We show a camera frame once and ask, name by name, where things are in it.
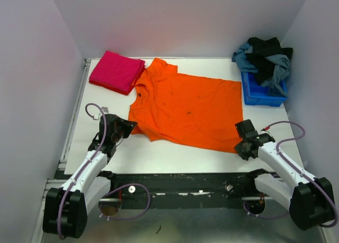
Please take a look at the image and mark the orange t-shirt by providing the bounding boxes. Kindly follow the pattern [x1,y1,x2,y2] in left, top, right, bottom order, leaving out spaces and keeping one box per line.
[128,58,243,153]

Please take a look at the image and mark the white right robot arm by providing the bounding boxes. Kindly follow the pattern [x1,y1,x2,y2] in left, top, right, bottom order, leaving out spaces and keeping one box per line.
[235,120,338,230]

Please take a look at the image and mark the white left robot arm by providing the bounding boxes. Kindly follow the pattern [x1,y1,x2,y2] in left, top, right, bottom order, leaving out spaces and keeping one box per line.
[42,114,137,239]

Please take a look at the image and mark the folded red t-shirt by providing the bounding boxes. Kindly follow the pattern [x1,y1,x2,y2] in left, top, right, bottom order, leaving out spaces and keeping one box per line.
[89,66,145,95]

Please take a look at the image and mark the blue plastic bin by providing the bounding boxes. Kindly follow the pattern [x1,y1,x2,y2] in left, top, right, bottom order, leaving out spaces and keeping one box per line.
[241,72,288,107]

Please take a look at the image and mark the folded pink t-shirt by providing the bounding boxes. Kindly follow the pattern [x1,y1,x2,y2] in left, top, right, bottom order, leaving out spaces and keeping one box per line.
[89,51,145,95]

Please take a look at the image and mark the black crumpled t-shirt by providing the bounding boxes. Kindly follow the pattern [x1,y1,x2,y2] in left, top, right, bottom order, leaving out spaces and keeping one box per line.
[246,37,293,85]

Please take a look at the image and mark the grey-blue crumpled t-shirt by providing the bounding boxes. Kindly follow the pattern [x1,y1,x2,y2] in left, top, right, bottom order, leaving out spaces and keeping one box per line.
[231,43,291,97]

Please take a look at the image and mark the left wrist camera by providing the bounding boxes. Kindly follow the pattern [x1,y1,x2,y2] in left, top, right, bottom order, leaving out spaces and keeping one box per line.
[100,106,109,115]

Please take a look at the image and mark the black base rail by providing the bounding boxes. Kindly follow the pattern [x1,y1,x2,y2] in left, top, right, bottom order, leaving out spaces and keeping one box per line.
[99,170,264,210]

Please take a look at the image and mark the aluminium frame rail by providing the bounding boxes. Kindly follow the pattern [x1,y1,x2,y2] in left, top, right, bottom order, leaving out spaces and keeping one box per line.
[42,176,324,201]

